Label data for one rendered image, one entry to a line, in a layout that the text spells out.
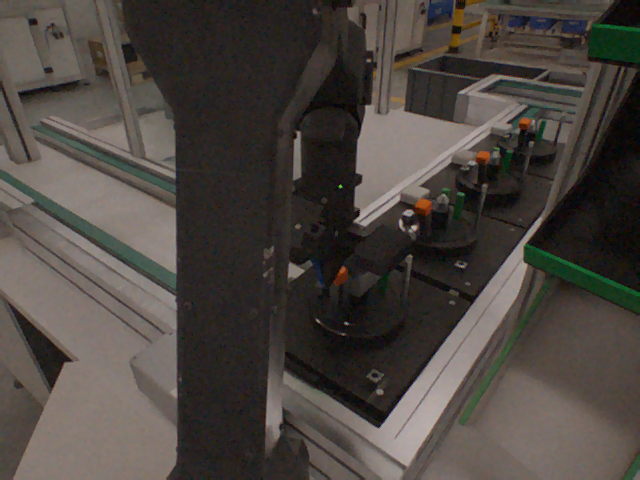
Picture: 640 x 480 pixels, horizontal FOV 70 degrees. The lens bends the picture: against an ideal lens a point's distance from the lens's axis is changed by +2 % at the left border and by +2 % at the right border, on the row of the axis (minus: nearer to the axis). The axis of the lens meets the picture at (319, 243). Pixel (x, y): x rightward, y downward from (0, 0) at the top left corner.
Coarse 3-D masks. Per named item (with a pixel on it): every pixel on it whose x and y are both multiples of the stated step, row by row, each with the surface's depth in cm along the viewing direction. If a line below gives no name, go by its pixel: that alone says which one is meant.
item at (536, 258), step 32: (608, 128) 38; (608, 160) 41; (576, 192) 39; (608, 192) 39; (544, 224) 37; (576, 224) 38; (608, 224) 37; (544, 256) 35; (576, 256) 37; (608, 256) 36; (608, 288) 33
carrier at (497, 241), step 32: (416, 192) 91; (448, 192) 81; (384, 224) 85; (416, 224) 81; (448, 224) 81; (480, 224) 85; (416, 256) 76; (448, 256) 76; (480, 256) 76; (448, 288) 70; (480, 288) 69
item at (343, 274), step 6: (342, 270) 55; (348, 270) 58; (342, 276) 55; (348, 276) 57; (336, 282) 55; (342, 282) 56; (330, 288) 57; (336, 288) 56; (342, 288) 57; (330, 294) 58; (336, 294) 57; (342, 294) 58; (330, 300) 58; (336, 300) 58; (342, 300) 58; (330, 306) 59; (336, 306) 58; (342, 306) 59; (330, 312) 59; (336, 312) 59
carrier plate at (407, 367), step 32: (416, 288) 69; (288, 320) 63; (416, 320) 63; (448, 320) 63; (288, 352) 58; (320, 352) 58; (352, 352) 58; (384, 352) 58; (416, 352) 58; (352, 384) 54; (384, 384) 54; (384, 416) 51
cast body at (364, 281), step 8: (352, 256) 58; (344, 264) 59; (352, 264) 58; (360, 272) 58; (368, 272) 58; (352, 280) 58; (360, 280) 57; (368, 280) 59; (376, 280) 61; (344, 288) 60; (352, 288) 59; (360, 288) 58; (368, 288) 60
